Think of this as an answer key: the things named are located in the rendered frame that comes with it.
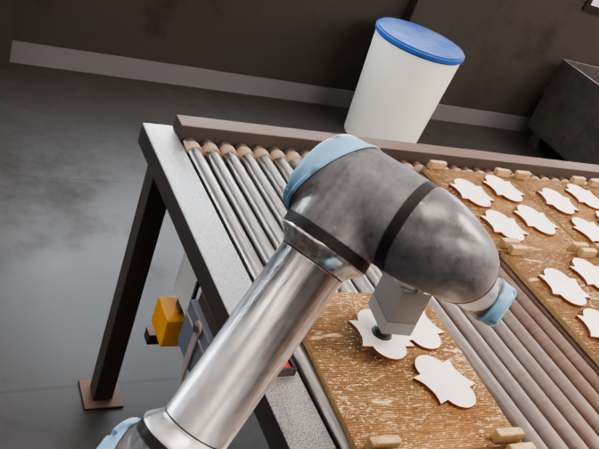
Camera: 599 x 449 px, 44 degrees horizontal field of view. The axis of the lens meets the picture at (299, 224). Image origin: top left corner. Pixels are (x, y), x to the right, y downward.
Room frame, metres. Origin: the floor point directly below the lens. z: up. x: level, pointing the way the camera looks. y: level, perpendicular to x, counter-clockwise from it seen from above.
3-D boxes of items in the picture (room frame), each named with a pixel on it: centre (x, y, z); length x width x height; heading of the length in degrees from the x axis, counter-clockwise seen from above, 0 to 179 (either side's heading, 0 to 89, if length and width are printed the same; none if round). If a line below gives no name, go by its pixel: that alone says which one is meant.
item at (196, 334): (1.19, 0.08, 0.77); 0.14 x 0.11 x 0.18; 35
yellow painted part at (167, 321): (1.34, 0.19, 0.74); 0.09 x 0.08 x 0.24; 35
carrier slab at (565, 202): (2.23, -0.84, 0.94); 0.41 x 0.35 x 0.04; 35
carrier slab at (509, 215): (2.03, -0.54, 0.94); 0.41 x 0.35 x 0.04; 34
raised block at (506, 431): (1.05, -0.49, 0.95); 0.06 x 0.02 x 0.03; 121
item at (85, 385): (1.65, 0.38, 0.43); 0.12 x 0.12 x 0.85; 35
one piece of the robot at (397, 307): (1.18, -0.24, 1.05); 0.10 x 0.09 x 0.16; 116
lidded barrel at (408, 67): (4.53, -0.26, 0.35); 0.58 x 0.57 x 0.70; 36
